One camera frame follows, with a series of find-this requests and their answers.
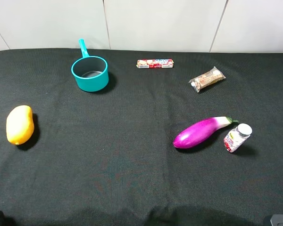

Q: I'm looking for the small white capped bottle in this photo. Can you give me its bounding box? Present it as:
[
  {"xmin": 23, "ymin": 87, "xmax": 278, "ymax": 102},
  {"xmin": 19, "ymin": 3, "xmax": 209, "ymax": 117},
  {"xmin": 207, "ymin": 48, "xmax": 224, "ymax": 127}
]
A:
[{"xmin": 224, "ymin": 123, "xmax": 252, "ymax": 153}]

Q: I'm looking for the grey object bottom right corner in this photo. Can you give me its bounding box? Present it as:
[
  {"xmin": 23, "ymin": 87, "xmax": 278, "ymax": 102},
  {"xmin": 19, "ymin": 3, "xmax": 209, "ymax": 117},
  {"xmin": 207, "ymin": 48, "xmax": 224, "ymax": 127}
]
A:
[{"xmin": 270, "ymin": 214, "xmax": 283, "ymax": 226}]

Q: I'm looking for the red candy roll pack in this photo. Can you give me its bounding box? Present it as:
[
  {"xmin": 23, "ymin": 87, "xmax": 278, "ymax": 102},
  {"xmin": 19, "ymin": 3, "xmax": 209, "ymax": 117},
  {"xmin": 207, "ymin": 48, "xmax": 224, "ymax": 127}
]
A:
[{"xmin": 136, "ymin": 59, "xmax": 174, "ymax": 69}]

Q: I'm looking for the purple eggplant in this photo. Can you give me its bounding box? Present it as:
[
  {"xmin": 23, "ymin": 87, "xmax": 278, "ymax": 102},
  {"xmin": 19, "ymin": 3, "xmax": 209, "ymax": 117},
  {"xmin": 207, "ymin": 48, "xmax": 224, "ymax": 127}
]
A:
[{"xmin": 173, "ymin": 116, "xmax": 239, "ymax": 149}]

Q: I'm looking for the black tablecloth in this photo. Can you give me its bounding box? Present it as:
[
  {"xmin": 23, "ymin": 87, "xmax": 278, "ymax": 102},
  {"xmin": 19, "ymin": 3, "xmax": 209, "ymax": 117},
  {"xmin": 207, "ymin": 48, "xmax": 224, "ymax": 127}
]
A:
[{"xmin": 0, "ymin": 48, "xmax": 283, "ymax": 226}]

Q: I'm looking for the clear wrapped snack bar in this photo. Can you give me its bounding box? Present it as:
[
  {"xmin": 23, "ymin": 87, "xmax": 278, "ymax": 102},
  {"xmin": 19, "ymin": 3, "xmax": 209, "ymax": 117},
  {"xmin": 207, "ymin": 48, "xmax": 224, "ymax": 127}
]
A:
[{"xmin": 189, "ymin": 66, "xmax": 226, "ymax": 93}]

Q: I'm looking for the yellow mango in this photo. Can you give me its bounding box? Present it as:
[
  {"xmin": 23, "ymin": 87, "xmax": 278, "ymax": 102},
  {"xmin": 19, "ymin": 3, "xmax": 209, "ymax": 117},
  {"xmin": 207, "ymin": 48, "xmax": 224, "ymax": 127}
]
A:
[{"xmin": 6, "ymin": 105, "xmax": 34, "ymax": 145}]

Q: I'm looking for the teal saucepan with handle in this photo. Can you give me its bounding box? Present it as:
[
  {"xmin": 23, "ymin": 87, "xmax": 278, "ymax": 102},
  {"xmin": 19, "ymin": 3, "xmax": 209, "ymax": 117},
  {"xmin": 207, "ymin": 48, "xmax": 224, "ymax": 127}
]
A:
[{"xmin": 71, "ymin": 39, "xmax": 109, "ymax": 92}]

